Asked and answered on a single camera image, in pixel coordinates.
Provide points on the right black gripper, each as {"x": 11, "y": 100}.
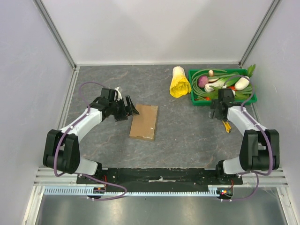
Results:
{"x": 217, "y": 112}

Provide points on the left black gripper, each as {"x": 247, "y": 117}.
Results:
{"x": 123, "y": 115}

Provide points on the yellow utility knife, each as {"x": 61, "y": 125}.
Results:
{"x": 227, "y": 126}

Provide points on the brown cardboard express box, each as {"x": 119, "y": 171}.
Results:
{"x": 144, "y": 125}

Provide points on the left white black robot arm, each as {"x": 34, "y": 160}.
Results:
{"x": 62, "y": 151}

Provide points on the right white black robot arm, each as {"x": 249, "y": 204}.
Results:
{"x": 259, "y": 152}

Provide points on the orange carrot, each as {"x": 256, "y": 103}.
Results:
{"x": 207, "y": 96}

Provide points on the green plastic tray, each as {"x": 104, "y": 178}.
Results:
{"x": 199, "y": 102}

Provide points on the purple onion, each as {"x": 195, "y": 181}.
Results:
{"x": 202, "y": 81}

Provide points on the green long beans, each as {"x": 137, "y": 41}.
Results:
{"x": 206, "y": 83}

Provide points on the bok choy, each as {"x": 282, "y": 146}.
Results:
{"x": 219, "y": 82}

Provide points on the brown mushroom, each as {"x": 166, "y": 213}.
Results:
{"x": 211, "y": 73}

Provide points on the yellow napa cabbage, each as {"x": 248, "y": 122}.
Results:
{"x": 179, "y": 85}

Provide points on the white radish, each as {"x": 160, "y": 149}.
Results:
{"x": 242, "y": 83}

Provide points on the celery leaf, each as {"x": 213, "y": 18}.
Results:
{"x": 250, "y": 70}

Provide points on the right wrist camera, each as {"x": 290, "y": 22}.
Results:
{"x": 226, "y": 95}

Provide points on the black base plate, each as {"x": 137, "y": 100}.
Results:
{"x": 194, "y": 175}

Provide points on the right aluminium frame post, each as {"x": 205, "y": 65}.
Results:
{"x": 259, "y": 31}

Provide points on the aluminium frame post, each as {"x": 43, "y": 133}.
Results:
{"x": 259, "y": 31}
{"x": 54, "y": 31}

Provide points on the grey slotted cable duct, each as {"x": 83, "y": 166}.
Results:
{"x": 92, "y": 191}

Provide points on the front aluminium rail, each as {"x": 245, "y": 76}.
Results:
{"x": 46, "y": 177}

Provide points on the left aluminium frame post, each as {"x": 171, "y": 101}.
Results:
{"x": 54, "y": 31}

